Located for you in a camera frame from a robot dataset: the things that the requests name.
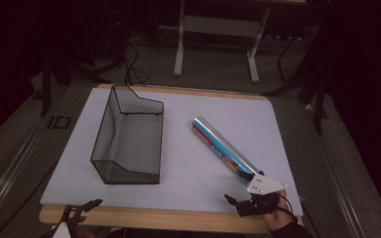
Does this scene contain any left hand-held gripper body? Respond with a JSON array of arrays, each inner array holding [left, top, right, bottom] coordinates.
[[51, 211, 80, 238]]

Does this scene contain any black cable on floor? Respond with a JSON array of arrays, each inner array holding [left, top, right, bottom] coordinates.
[[122, 42, 151, 87]]

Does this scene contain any black metal stand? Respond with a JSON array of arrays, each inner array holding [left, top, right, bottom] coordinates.
[[262, 33, 330, 135]]

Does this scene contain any long blue silver wrap box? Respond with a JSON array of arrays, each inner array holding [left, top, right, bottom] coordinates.
[[190, 115, 261, 177]]

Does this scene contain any person's right hand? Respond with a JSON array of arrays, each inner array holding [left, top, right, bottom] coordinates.
[[260, 193, 295, 232]]

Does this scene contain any white metal stand frame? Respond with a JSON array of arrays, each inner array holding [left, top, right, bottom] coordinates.
[[173, 0, 273, 84]]

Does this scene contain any white table mat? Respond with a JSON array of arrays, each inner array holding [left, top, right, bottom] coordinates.
[[40, 86, 304, 217]]

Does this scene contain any black wire mesh basket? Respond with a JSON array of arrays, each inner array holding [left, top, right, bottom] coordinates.
[[90, 84, 165, 185]]

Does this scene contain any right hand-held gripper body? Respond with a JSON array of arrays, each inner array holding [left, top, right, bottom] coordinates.
[[223, 173, 289, 218]]

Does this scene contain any metal floor rail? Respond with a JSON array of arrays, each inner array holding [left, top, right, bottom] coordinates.
[[302, 103, 369, 238], [0, 113, 49, 229]]

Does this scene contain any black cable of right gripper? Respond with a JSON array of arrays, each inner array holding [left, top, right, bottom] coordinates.
[[278, 193, 305, 226]]

